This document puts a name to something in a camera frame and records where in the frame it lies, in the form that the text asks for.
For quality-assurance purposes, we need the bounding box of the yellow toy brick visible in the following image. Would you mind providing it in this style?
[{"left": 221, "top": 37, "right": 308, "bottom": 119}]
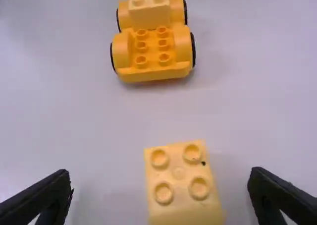
[{"left": 143, "top": 138, "right": 226, "bottom": 225}]

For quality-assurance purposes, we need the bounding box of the yellow toy car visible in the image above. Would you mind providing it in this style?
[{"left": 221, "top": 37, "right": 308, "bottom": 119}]
[{"left": 108, "top": 0, "right": 197, "bottom": 84}]

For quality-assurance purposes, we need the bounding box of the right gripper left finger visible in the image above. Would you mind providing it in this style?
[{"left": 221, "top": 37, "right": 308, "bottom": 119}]
[{"left": 0, "top": 169, "right": 75, "bottom": 225}]

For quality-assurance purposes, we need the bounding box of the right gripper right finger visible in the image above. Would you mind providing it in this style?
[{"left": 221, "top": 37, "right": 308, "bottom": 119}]
[{"left": 247, "top": 166, "right": 317, "bottom": 225}]

